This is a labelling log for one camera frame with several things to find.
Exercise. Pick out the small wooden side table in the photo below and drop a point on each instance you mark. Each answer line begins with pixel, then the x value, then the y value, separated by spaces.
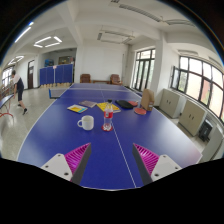
pixel 101 81

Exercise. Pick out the person in white shirt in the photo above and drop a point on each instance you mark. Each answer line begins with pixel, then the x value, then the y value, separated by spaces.
pixel 18 89

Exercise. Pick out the near beige cabinet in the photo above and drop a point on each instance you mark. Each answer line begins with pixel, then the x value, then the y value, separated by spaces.
pixel 192 117

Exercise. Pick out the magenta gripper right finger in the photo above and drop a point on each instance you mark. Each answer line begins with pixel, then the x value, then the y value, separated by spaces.
pixel 153 167

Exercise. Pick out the brown armchair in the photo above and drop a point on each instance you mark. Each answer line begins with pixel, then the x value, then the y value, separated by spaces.
pixel 85 78
pixel 115 79

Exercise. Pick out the red paddle behind case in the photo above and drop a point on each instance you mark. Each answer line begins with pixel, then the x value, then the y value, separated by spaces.
pixel 133 103

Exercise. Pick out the black paddle case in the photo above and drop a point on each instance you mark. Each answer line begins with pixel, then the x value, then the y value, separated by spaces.
pixel 124 104

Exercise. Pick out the yellow book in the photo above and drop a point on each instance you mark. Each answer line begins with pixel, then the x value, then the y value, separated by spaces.
pixel 102 106

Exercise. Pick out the right brown armchair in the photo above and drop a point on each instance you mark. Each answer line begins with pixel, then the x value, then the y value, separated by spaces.
pixel 115 79

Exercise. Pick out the red round coaster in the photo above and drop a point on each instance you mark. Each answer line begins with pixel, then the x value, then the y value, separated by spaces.
pixel 107 129

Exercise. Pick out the dark trash bin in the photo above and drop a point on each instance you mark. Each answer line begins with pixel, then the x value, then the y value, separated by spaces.
pixel 205 130

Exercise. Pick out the beige cabinet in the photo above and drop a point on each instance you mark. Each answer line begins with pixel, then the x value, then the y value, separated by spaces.
pixel 192 117
pixel 171 103

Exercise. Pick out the blue folded table partition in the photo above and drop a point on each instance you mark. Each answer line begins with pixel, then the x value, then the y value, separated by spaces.
pixel 56 74

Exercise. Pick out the far beige cabinet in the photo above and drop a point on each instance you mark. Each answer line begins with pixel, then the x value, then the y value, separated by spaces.
pixel 171 103

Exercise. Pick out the white ceramic mug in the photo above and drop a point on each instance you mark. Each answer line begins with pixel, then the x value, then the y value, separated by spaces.
pixel 86 122

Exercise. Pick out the yellow blue booklet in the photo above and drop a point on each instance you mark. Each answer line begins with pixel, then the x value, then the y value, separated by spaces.
pixel 77 108

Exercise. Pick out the grey purple booklet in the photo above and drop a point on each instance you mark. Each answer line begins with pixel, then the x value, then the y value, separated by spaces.
pixel 87 103

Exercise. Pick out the red table tennis paddle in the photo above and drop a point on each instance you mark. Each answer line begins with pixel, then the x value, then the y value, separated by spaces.
pixel 140 111

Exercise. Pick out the brown cardboard box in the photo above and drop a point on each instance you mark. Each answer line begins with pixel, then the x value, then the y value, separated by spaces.
pixel 147 100

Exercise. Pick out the left brown armchair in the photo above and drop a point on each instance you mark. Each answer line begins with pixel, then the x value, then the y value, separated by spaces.
pixel 85 78

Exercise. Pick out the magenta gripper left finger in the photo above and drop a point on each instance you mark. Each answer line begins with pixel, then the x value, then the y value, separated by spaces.
pixel 70 166

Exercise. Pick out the clear plastic water bottle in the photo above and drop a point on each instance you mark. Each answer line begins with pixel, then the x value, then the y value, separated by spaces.
pixel 108 113

